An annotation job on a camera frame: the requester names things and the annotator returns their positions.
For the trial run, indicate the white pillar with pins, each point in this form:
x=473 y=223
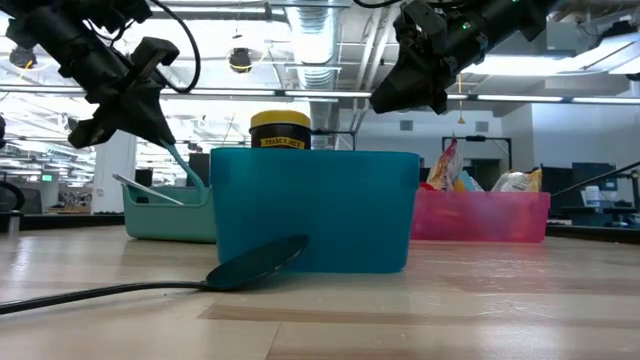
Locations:
x=115 y=175

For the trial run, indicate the black spoon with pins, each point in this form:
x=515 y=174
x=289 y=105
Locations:
x=255 y=262

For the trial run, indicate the green exit sign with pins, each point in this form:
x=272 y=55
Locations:
x=47 y=177

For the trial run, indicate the yellow-lid seasoning jar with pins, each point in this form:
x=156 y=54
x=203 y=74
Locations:
x=280 y=130

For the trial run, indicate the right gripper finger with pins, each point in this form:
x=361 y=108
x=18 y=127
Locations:
x=405 y=85
x=400 y=106

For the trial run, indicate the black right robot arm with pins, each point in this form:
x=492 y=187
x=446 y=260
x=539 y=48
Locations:
x=520 y=15

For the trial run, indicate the yellow ramen packet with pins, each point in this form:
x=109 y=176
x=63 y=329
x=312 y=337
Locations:
x=517 y=182

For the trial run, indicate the silver metal spoon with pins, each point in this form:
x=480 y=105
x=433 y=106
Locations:
x=145 y=189

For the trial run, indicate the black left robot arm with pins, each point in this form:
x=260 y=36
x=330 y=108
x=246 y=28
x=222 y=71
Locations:
x=55 y=40

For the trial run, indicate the black square panel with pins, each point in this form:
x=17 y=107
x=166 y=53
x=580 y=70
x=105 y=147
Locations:
x=200 y=170

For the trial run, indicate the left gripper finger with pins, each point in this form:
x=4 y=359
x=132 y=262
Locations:
x=150 y=125
x=95 y=131

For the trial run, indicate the black tall box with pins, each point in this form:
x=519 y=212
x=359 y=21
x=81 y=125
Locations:
x=144 y=177

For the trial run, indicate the dark background monitors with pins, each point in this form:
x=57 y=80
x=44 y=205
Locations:
x=590 y=175

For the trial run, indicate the silver ceiling air duct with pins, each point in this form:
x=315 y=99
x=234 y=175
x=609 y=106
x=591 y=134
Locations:
x=315 y=50

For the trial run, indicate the blue rectangular plastic bin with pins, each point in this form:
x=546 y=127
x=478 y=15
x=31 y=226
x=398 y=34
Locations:
x=315 y=210

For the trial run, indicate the black ceiling dome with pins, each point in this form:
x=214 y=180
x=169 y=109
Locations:
x=20 y=57
x=240 y=60

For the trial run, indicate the red plastic bin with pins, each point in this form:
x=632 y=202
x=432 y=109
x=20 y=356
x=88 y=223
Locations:
x=480 y=217

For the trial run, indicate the bright red ramen packet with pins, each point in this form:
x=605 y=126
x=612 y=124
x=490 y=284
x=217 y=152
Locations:
x=426 y=186

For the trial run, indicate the teal plastic bin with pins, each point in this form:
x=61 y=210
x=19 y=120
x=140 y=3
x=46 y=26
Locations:
x=165 y=220

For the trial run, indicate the long ceiling light strip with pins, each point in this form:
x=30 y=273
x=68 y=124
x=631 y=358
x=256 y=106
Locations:
x=325 y=94

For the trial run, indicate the white background bottle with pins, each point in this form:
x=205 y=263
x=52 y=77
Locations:
x=592 y=196

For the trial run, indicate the blue-edged ramen packet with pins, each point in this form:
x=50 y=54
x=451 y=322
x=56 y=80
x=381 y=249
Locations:
x=467 y=184

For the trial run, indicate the teal plastic spoon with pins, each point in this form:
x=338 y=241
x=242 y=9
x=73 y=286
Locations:
x=187 y=167

